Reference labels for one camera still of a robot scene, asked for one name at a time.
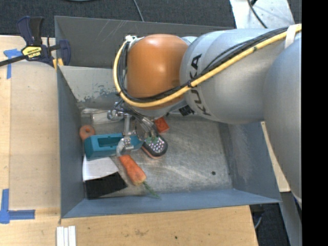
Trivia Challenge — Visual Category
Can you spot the white paper sheet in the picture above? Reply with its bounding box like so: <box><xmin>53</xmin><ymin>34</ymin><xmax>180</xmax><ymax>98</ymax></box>
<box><xmin>82</xmin><ymin>154</ymin><xmax>120</xmax><ymax>182</ymax></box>

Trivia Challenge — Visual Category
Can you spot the teal hollow block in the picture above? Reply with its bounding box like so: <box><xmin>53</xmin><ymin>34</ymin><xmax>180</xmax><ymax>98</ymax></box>
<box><xmin>84</xmin><ymin>133</ymin><xmax>145</xmax><ymax>161</ymax></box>

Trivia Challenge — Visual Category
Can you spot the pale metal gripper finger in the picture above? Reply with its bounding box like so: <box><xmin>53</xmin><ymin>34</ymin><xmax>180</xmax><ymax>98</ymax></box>
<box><xmin>124</xmin><ymin>136</ymin><xmax>135</xmax><ymax>151</ymax></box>
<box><xmin>115</xmin><ymin>139</ymin><xmax>126</xmax><ymax>157</ymax></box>

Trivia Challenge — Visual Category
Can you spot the black flat block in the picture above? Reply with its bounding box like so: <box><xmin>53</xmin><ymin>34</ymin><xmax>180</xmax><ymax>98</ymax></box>
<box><xmin>84</xmin><ymin>171</ymin><xmax>129</xmax><ymax>200</ymax></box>

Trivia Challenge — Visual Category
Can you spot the small orange-red block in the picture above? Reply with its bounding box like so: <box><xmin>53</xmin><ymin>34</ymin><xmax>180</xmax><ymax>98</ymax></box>
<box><xmin>154</xmin><ymin>117</ymin><xmax>170</xmax><ymax>134</ymax></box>

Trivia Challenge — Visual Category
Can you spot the grey metal bin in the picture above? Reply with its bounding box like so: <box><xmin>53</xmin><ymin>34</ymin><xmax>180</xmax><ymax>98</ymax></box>
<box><xmin>54</xmin><ymin>15</ymin><xmax>283</xmax><ymax>219</ymax></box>

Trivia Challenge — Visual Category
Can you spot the pale wood board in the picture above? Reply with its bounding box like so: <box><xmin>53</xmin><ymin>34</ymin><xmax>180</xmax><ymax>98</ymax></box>
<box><xmin>9</xmin><ymin>60</ymin><xmax>62</xmax><ymax>211</ymax></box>

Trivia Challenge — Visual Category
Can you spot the orange toy carrot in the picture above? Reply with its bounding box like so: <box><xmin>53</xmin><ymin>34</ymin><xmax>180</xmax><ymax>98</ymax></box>
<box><xmin>118</xmin><ymin>154</ymin><xmax>161</xmax><ymax>199</ymax></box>

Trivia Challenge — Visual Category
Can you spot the clear glass thing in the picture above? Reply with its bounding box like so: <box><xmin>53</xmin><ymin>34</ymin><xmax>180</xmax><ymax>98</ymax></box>
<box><xmin>81</xmin><ymin>108</ymin><xmax>124</xmax><ymax>125</ymax></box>

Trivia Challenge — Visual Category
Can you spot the orange ring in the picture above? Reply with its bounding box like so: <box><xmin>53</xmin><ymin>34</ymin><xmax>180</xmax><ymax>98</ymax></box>
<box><xmin>78</xmin><ymin>124</ymin><xmax>96</xmax><ymax>141</ymax></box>

